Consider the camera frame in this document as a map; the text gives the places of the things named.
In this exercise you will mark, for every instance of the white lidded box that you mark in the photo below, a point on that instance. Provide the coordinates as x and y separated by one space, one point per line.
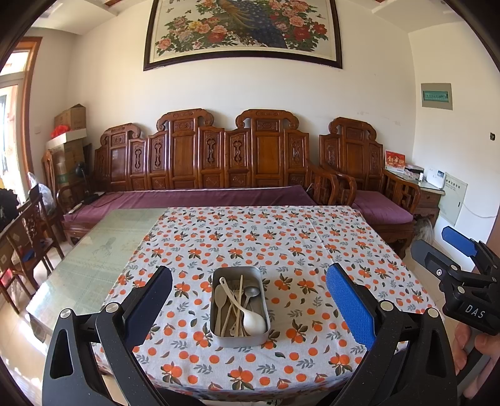
66 137

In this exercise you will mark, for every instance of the green wall panel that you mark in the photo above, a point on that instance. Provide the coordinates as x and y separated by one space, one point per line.
436 95

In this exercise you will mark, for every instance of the red gift box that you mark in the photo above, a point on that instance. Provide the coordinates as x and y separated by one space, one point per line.
395 161

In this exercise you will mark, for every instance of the wooden window frame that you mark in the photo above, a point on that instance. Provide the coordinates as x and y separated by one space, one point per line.
29 97

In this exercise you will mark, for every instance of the carved wooden armchair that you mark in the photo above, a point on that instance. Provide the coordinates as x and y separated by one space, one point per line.
49 173
355 152

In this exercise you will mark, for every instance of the square purple seat cushion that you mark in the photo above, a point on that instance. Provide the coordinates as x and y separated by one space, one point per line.
382 205

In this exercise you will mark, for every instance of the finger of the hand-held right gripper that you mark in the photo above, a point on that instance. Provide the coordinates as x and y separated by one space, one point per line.
429 255
458 238

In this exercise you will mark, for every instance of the wooden dining chair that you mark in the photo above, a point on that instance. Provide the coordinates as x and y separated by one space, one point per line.
33 238

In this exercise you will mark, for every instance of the person's right hand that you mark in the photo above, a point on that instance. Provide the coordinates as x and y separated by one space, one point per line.
488 345

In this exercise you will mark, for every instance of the black desk lamp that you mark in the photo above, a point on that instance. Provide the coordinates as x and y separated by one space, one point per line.
85 177

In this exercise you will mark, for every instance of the white wall distribution box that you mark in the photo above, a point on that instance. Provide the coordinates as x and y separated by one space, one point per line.
453 199

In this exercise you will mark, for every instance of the long purple sofa cushion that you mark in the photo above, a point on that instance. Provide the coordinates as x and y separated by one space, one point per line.
187 197

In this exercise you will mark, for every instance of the white round soup spoon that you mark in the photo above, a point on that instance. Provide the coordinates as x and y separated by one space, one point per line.
254 323

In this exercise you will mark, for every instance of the beige plastic spoon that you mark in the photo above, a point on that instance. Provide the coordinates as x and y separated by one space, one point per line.
221 298

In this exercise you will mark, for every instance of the orange print tablecloth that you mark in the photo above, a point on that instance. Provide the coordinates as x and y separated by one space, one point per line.
242 234

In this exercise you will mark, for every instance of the white telephone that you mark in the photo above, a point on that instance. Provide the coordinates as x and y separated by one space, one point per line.
434 178

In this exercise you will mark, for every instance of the red decoration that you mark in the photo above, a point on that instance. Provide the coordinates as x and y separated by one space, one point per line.
59 130

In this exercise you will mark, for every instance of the grey fluffy object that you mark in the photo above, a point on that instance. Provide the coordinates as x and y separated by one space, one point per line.
424 230

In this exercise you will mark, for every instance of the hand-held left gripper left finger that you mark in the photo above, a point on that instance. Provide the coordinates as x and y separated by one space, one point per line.
150 308

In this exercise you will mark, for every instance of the stack of cardboard boxes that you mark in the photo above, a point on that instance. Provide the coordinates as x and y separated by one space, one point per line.
70 166

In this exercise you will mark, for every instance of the framed floral peacock painting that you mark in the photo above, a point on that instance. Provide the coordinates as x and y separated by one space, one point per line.
242 31

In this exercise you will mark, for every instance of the black bag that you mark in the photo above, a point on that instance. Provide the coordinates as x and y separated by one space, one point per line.
8 209

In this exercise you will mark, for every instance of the long carved wooden sofa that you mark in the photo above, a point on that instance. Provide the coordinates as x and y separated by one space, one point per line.
183 156

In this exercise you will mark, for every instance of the clear plastic bag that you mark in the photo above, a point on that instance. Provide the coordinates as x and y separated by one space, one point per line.
39 191

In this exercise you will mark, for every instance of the wooden side table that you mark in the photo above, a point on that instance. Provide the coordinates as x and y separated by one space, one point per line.
427 199

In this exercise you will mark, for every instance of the wooden chopstick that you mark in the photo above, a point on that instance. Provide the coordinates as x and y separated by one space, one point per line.
241 285

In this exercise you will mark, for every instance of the metal tin box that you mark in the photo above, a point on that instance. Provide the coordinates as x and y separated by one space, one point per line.
240 340

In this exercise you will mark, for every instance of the brown cardboard box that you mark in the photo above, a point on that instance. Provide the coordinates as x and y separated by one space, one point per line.
71 116

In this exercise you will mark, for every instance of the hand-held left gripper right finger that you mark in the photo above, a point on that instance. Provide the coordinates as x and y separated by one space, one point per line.
351 304

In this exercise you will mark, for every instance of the metal spoon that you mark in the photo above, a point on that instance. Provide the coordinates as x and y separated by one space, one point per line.
252 291

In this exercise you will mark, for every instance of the white slim plastic spoon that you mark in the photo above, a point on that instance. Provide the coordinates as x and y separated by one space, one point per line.
229 326

